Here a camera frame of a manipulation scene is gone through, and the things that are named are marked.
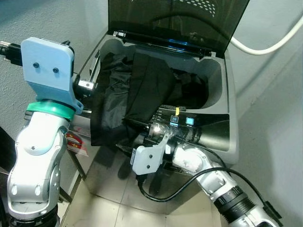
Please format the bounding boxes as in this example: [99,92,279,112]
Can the black garment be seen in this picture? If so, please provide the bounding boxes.
[89,50,210,148]

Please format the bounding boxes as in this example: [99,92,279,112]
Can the grey top-load washing machine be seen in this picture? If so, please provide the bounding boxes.
[65,30,241,214]

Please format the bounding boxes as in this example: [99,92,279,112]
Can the red washer sticker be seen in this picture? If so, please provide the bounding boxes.
[65,130,91,153]

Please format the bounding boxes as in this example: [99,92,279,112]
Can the black glossy washer control panel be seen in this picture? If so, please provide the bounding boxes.
[127,105,232,153]

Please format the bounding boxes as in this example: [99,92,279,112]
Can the dark tinted washer lid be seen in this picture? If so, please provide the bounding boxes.
[107,0,250,60]

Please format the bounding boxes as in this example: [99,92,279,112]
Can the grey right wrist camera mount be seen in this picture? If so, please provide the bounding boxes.
[131,134,170,176]

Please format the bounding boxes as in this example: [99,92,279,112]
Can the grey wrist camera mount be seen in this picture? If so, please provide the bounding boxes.
[131,134,170,176]
[21,36,84,115]

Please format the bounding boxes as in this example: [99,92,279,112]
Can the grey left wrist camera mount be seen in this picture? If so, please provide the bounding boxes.
[21,36,84,115]

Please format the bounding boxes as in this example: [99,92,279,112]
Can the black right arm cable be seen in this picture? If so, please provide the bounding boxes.
[136,163,273,211]

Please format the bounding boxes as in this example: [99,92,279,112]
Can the white water hose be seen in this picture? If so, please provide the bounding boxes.
[229,17,303,56]

